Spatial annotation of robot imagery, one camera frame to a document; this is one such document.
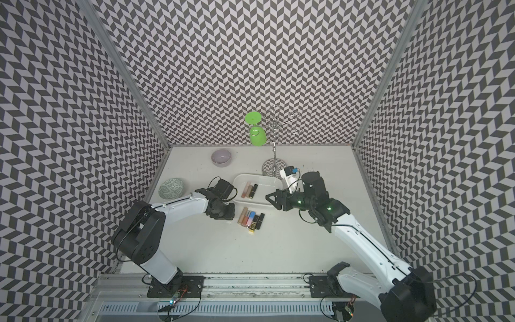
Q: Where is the black gold square lipstick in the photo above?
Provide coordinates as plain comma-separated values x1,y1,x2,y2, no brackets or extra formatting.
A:
249,215,260,233

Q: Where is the red brown lip gloss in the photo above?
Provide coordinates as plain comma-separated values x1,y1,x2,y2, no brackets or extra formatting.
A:
241,211,252,227

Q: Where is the green plastic cup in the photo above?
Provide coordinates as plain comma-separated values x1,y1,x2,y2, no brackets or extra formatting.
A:
245,111,267,146

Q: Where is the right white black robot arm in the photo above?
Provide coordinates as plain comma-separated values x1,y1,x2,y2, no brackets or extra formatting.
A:
266,166,437,321

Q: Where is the aluminium front rail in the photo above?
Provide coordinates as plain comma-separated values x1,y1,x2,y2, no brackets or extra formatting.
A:
86,273,427,303

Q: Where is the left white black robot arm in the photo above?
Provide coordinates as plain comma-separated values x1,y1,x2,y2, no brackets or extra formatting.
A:
111,178,238,287

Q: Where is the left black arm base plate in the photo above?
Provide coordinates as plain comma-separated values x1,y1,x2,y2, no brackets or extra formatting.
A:
147,275,205,299

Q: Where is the blue pink gradient lipstick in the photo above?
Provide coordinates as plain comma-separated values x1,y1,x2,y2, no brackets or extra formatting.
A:
246,211,256,227

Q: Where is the white plastic storage box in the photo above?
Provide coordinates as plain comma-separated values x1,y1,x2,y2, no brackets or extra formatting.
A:
232,174,283,207

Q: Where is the pink lip gloss tube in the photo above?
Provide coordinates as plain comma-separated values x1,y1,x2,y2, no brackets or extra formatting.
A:
241,182,250,199

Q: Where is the black round lipstick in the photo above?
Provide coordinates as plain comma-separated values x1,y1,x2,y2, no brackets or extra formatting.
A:
256,213,265,230

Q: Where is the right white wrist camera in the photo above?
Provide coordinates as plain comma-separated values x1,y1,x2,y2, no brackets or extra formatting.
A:
280,166,301,194

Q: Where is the beige tan lipstick tube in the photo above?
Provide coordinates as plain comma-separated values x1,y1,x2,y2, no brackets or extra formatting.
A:
238,207,248,225

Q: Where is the green patterned small bowl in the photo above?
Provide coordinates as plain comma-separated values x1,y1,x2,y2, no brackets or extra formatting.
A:
158,178,185,200

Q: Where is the grey purple bowl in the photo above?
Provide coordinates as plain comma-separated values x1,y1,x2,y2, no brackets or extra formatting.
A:
211,149,232,168

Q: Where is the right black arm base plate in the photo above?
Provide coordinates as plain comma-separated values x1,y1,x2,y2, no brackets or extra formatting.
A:
307,275,352,299

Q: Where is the chrome metal stand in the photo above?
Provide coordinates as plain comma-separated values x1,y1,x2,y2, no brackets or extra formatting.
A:
262,105,300,178

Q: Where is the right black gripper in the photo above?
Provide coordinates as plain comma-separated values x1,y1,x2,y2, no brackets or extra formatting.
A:
266,187,315,212

